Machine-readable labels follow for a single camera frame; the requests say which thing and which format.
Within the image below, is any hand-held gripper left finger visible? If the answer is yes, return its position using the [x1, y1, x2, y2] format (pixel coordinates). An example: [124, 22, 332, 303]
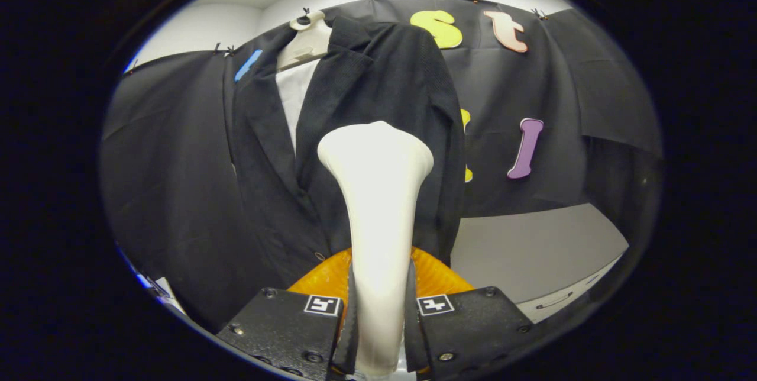
[216, 248, 355, 380]

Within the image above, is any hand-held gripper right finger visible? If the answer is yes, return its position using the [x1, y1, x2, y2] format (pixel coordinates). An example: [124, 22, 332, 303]
[403, 247, 533, 377]

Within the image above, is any white garment steamer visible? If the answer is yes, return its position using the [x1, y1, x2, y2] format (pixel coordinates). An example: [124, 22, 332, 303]
[317, 121, 434, 377]

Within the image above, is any black suit jacket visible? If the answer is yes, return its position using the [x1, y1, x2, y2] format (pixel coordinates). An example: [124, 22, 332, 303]
[222, 14, 468, 334]

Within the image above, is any cream plastic garment hanger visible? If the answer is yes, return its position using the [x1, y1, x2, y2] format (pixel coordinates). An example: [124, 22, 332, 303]
[277, 9, 333, 71]

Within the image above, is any grey cabinet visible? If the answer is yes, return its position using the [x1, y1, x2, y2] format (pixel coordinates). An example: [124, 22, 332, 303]
[449, 202, 629, 325]

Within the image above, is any black backdrop cloth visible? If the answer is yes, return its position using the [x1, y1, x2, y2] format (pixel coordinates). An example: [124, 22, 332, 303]
[101, 0, 663, 334]

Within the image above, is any black drawer handle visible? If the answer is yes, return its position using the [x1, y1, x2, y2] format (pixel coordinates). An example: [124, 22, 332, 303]
[535, 291, 574, 309]

